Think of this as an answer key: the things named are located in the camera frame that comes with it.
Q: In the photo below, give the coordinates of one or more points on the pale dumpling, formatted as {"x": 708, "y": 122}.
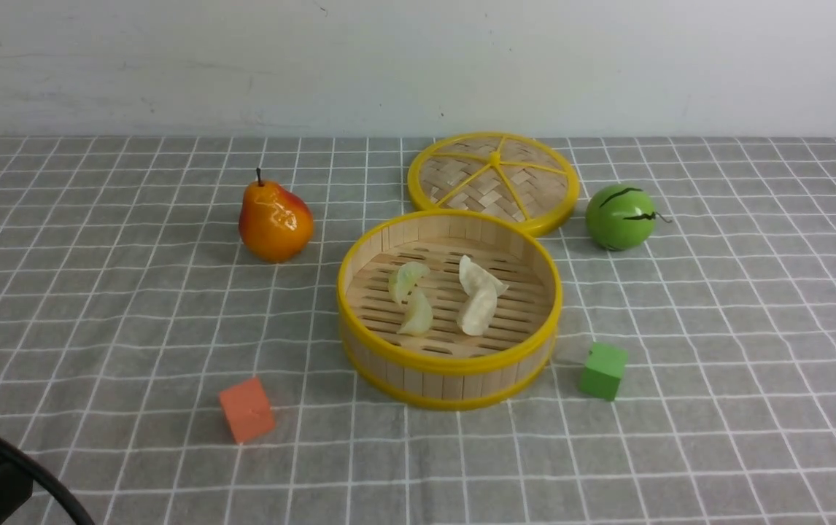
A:
{"x": 404, "y": 278}
{"x": 418, "y": 317}

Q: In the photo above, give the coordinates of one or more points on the white dumpling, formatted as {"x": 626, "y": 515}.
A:
{"x": 473, "y": 277}
{"x": 476, "y": 315}

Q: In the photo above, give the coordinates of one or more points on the yellow bamboo steamer tray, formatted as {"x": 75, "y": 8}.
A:
{"x": 445, "y": 369}

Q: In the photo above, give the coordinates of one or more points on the yellow woven steamer lid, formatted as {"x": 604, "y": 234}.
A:
{"x": 518, "y": 180}

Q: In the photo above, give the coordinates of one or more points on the grey checkered tablecloth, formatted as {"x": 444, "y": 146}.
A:
{"x": 128, "y": 303}

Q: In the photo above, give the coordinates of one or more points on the orange foam cube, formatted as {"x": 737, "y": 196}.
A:
{"x": 247, "y": 410}

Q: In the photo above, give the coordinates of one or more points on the orange yellow toy pear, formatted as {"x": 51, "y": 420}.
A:
{"x": 275, "y": 225}

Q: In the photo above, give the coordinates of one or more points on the green foam cube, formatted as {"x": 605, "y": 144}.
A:
{"x": 603, "y": 371}

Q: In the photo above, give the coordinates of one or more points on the green toy watermelon ball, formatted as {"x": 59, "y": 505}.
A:
{"x": 620, "y": 217}

